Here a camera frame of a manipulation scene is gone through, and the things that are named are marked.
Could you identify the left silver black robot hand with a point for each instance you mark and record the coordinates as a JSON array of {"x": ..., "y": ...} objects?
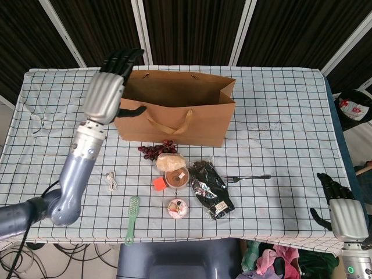
[{"x": 101, "y": 96}]

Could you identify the orange cube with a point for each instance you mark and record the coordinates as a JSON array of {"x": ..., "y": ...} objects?
[{"x": 159, "y": 184}]

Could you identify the metal fork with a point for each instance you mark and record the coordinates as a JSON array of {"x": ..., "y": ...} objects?
[{"x": 250, "y": 177}]

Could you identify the white checkered tablecloth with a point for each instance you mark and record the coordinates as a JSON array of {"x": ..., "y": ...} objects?
[{"x": 58, "y": 145}]

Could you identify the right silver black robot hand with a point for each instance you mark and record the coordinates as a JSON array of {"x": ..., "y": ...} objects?
[{"x": 348, "y": 221}]

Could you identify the person in dark clothes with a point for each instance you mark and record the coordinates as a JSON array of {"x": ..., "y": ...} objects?
[{"x": 366, "y": 186}]

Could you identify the brown paper shopping bag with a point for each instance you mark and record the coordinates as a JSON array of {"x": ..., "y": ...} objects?
[{"x": 203, "y": 122}]

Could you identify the black packaged gloves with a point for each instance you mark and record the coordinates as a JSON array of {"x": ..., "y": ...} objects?
[{"x": 209, "y": 189}]

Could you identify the grey-blue robot torso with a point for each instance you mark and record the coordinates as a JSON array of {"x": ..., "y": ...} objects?
[{"x": 174, "y": 258}]

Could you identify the green scrubbing brush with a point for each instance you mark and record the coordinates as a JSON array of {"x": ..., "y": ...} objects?
[{"x": 134, "y": 206}]

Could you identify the pink frosted donut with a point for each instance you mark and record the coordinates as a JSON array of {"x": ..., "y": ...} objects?
[{"x": 178, "y": 209}]

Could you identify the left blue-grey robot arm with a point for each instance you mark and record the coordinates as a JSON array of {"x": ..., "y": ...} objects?
[{"x": 75, "y": 174}]

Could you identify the blue table side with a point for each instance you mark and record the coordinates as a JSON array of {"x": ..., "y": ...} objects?
[{"x": 347, "y": 157}]

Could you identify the bread bun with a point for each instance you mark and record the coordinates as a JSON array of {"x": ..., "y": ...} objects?
[{"x": 170, "y": 162}]

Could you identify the white partition frame post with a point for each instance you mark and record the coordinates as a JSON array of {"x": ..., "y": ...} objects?
[
  {"x": 62, "y": 32},
  {"x": 139, "y": 23},
  {"x": 242, "y": 32},
  {"x": 346, "y": 46}
]

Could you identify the black bag with red print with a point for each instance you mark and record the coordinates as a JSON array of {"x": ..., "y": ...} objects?
[{"x": 357, "y": 101}]

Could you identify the colourful clothes pile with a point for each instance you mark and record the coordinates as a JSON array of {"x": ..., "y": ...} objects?
[{"x": 276, "y": 258}]

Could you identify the dark red grape bunch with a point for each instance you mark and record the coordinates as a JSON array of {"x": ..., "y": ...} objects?
[{"x": 151, "y": 152}]

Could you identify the clear round rubber band container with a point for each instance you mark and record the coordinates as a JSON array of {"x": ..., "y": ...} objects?
[{"x": 175, "y": 180}]

